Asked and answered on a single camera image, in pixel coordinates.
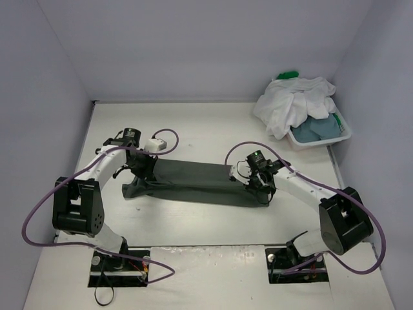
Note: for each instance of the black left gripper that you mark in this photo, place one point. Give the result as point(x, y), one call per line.
point(144, 166)

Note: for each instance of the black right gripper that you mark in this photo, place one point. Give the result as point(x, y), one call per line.
point(257, 184)

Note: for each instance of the dark grey t-shirt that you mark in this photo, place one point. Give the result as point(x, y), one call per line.
point(196, 182)

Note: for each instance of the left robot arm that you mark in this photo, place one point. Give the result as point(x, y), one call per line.
point(78, 205)

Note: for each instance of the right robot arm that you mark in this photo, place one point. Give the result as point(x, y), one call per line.
point(342, 223)

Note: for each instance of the white plastic laundry basket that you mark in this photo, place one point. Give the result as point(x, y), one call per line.
point(344, 130)

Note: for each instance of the light blue t-shirt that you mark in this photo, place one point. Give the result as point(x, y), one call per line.
point(317, 129)

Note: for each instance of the white t-shirt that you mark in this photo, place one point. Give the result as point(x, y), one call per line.
point(287, 103)

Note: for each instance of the green t-shirt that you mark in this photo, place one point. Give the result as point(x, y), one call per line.
point(287, 75)

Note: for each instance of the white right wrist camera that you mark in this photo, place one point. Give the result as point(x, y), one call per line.
point(234, 175)

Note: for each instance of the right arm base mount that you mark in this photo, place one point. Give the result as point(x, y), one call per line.
point(286, 266)

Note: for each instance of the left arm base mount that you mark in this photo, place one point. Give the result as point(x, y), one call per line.
point(110, 271)

